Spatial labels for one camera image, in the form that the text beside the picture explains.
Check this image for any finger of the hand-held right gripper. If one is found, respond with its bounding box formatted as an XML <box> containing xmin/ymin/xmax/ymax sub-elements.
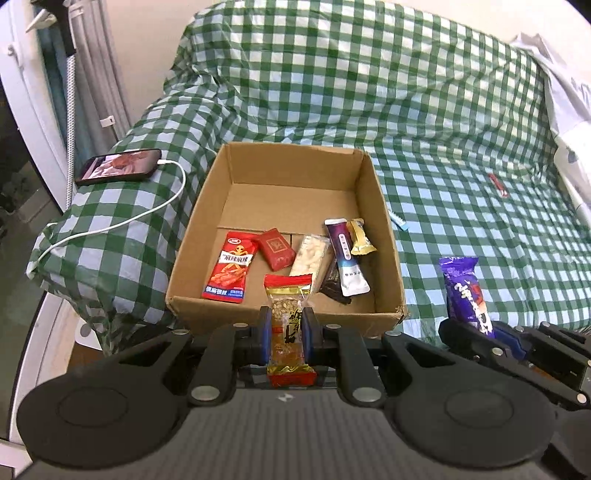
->
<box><xmin>492</xmin><ymin>322</ymin><xmax>528</xmax><ymax>361</ymax></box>
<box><xmin>438</xmin><ymin>318</ymin><xmax>498</xmax><ymax>371</ymax></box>

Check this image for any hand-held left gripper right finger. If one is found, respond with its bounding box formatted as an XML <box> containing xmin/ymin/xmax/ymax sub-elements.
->
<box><xmin>302</xmin><ymin>305</ymin><xmax>481</xmax><ymax>408</ymax></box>

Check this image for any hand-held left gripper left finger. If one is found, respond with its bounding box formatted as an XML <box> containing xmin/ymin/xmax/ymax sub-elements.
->
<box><xmin>69</xmin><ymin>305</ymin><xmax>274</xmax><ymax>408</ymax></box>

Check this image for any red and gold candy packet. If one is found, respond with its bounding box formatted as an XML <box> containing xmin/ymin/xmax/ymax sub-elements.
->
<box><xmin>263</xmin><ymin>274</ymin><xmax>318</xmax><ymax>388</ymax></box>

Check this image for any red and blue snack packet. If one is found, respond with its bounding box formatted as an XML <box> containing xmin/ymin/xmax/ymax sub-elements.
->
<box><xmin>201</xmin><ymin>232</ymin><xmax>259</xmax><ymax>305</ymax></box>

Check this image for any purple and white snack packet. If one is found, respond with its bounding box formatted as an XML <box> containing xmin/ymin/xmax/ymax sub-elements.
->
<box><xmin>324</xmin><ymin>218</ymin><xmax>371</xmax><ymax>297</ymax></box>

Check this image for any small red snack packet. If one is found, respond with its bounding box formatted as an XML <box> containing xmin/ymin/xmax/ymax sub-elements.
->
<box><xmin>256</xmin><ymin>227</ymin><xmax>296</xmax><ymax>272</ymax></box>

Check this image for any gold snack packet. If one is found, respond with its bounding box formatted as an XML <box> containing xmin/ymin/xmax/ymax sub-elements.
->
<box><xmin>347</xmin><ymin>218</ymin><xmax>377</xmax><ymax>257</ymax></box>

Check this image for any brown cardboard box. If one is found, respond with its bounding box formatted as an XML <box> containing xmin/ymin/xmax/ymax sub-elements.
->
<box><xmin>166</xmin><ymin>141</ymin><xmax>409</xmax><ymax>340</ymax></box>

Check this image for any dark brown snack packet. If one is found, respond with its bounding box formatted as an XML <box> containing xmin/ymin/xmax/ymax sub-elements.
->
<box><xmin>318</xmin><ymin>258</ymin><xmax>352</xmax><ymax>305</ymax></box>

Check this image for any white nut bar packet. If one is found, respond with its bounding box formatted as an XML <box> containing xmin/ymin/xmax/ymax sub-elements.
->
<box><xmin>288</xmin><ymin>234</ymin><xmax>332</xmax><ymax>278</ymax></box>

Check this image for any white spotted object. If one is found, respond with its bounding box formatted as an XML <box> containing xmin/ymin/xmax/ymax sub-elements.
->
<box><xmin>76</xmin><ymin>318</ymin><xmax>108</xmax><ymax>352</ymax></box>

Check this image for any black smartphone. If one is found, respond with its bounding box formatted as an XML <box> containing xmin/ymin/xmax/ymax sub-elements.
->
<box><xmin>75</xmin><ymin>148</ymin><xmax>163</xmax><ymax>186</ymax></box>

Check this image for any white printed cloth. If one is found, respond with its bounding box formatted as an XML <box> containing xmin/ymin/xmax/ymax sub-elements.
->
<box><xmin>510</xmin><ymin>31</ymin><xmax>591</xmax><ymax>217</ymax></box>

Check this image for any green checked cloth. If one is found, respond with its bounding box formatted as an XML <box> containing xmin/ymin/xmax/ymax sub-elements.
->
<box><xmin>25</xmin><ymin>0</ymin><xmax>591</xmax><ymax>370</ymax></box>

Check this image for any grey curtain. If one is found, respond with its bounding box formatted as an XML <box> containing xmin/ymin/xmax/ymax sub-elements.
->
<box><xmin>69</xmin><ymin>0</ymin><xmax>134</xmax><ymax>139</ymax></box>

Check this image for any teal curtain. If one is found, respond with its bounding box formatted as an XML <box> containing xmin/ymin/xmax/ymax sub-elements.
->
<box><xmin>37</xmin><ymin>18</ymin><xmax>93</xmax><ymax>158</ymax></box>

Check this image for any white charging cable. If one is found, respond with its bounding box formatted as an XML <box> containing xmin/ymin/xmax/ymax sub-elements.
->
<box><xmin>27</xmin><ymin>159</ymin><xmax>187</xmax><ymax>282</ymax></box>

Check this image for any braided hose with black handle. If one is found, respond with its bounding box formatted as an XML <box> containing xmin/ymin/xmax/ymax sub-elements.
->
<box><xmin>44</xmin><ymin>0</ymin><xmax>78</xmax><ymax>210</ymax></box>

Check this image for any white door frame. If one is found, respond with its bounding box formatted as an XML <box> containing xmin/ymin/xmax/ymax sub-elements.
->
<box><xmin>0</xmin><ymin>0</ymin><xmax>75</xmax><ymax>213</ymax></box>

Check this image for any white window handle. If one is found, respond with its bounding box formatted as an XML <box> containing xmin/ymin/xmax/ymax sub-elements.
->
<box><xmin>25</xmin><ymin>7</ymin><xmax>57</xmax><ymax>33</ymax></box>

